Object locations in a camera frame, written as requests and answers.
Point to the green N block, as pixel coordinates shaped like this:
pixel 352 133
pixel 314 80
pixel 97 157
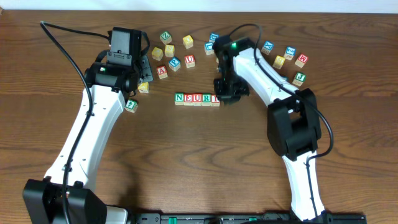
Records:
pixel 179 99

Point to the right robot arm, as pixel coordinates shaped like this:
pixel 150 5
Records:
pixel 293 127

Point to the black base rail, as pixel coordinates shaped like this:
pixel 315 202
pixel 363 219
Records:
pixel 272 217

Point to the blue L block upper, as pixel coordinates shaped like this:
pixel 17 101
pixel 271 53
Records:
pixel 208 46

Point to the red U block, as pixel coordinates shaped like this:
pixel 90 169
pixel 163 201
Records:
pixel 189 61
pixel 197 99

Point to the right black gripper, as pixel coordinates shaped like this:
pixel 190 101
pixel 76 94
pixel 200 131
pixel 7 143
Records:
pixel 231 92

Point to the green Z block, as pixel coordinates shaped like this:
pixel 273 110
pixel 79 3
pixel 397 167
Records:
pixel 165 37

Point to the yellow S block left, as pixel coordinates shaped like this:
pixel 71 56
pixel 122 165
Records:
pixel 169 50

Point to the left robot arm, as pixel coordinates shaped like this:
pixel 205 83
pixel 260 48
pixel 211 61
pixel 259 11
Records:
pixel 66 194

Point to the blue block top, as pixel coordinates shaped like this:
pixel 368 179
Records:
pixel 213 37

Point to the blue X block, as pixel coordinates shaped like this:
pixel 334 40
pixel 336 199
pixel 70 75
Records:
pixel 267 47

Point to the green R block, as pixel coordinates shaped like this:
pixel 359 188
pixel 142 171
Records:
pixel 206 99

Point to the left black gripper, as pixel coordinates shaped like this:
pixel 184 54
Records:
pixel 145 69

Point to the blue P block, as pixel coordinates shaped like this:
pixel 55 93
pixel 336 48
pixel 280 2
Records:
pixel 174 64

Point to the red A block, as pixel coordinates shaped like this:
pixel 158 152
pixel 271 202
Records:
pixel 162 72

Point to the yellow block beside R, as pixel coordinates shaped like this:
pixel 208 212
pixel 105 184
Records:
pixel 144 87

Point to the red I block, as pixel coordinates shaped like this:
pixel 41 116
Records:
pixel 215 102

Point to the yellow block near J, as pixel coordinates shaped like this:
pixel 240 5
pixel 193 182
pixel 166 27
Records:
pixel 157 54

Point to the red E block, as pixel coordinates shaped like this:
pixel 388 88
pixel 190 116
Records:
pixel 188 100

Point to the red M block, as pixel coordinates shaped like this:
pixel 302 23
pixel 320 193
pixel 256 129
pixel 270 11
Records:
pixel 301 60

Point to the yellow block top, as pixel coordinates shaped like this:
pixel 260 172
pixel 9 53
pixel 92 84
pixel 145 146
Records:
pixel 188 41

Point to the yellow s block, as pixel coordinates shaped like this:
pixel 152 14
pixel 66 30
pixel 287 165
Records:
pixel 278 62
pixel 169 50

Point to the blue 2 block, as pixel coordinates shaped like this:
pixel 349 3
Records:
pixel 289 53

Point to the yellow S block right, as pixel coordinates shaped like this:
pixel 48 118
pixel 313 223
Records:
pixel 278 62

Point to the green 4 block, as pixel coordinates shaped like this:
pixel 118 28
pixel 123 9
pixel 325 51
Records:
pixel 131 106

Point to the green J block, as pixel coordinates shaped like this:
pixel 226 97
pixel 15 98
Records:
pixel 299 79

